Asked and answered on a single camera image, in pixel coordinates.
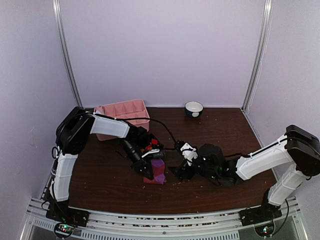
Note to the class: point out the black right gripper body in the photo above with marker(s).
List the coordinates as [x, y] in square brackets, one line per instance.
[210, 173]

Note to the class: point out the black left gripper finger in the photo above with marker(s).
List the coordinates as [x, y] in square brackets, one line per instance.
[144, 169]
[158, 154]

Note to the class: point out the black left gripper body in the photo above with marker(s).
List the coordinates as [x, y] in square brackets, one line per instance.
[132, 146]

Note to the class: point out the black red yellow argyle sock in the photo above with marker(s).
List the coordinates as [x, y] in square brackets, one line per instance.
[150, 143]

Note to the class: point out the maroon purple striped sock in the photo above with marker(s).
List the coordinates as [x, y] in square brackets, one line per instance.
[158, 168]

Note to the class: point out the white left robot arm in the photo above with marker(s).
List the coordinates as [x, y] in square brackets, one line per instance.
[71, 138]

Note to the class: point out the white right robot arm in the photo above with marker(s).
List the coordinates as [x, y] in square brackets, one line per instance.
[296, 147]

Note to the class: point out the pink divided organizer tray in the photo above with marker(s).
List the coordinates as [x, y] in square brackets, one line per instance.
[124, 110]

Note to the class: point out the dark blue white bowl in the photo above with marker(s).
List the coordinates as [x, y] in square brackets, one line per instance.
[193, 109]

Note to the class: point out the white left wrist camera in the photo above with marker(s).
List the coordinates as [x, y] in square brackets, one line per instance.
[151, 152]

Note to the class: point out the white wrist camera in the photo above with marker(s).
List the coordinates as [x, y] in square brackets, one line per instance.
[189, 153]
[151, 152]

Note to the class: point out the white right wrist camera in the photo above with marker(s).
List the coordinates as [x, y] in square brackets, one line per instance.
[189, 153]

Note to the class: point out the front aluminium rail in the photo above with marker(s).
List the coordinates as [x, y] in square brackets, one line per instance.
[219, 225]

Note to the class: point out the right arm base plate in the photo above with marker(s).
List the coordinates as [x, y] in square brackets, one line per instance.
[260, 214]

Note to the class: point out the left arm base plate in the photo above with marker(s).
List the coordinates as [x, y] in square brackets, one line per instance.
[70, 216]

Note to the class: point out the right aluminium frame post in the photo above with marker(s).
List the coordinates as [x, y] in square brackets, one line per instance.
[261, 46]

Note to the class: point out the aluminium frame post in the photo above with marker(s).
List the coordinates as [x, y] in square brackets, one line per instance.
[65, 53]
[261, 46]

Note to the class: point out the left aluminium frame post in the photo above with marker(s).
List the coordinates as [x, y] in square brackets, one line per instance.
[65, 53]

